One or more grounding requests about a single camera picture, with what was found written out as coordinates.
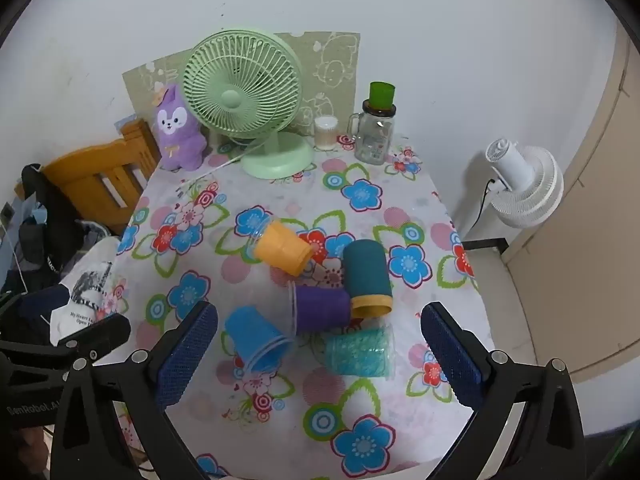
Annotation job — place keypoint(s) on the purple plastic cup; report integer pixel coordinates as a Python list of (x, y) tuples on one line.
[(317, 309)]

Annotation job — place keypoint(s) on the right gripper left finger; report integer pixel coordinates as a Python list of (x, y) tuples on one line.
[(88, 442)]

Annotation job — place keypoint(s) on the green desk fan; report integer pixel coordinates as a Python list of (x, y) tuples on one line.
[(248, 86)]

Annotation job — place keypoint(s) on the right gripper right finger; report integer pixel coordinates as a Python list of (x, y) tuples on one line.
[(548, 442)]

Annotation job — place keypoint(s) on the teal cup with orange rim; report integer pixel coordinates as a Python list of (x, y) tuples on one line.
[(366, 279)]

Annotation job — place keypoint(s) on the teal glitter cup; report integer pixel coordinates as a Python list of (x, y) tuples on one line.
[(367, 353)]

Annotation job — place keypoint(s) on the orange plastic cup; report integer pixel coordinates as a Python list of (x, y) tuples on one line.
[(274, 243)]

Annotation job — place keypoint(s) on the blue plastic cup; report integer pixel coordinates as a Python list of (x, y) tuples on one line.
[(260, 345)]

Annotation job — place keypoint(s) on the white floor fan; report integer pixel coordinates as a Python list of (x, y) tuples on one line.
[(533, 183)]

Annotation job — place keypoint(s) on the green cup on jar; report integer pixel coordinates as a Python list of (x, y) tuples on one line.
[(381, 95)]

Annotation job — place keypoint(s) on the cotton swab container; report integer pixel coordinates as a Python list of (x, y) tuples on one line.
[(325, 132)]

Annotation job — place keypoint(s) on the white printed t-shirt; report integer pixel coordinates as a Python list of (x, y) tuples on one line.
[(95, 291)]

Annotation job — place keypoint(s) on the black clothing pile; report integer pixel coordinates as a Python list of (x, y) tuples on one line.
[(51, 238)]

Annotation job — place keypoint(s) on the floral tablecloth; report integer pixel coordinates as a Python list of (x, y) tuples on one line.
[(187, 241)]

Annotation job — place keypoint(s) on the wooden chair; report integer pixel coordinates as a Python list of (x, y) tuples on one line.
[(104, 182)]

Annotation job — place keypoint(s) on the purple plush toy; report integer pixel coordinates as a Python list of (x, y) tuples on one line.
[(180, 141)]

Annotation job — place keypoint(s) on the green cartoon wall mat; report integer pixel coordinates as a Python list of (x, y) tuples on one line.
[(329, 61)]

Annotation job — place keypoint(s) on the glass mason jar mug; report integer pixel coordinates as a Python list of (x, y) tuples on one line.
[(371, 130)]

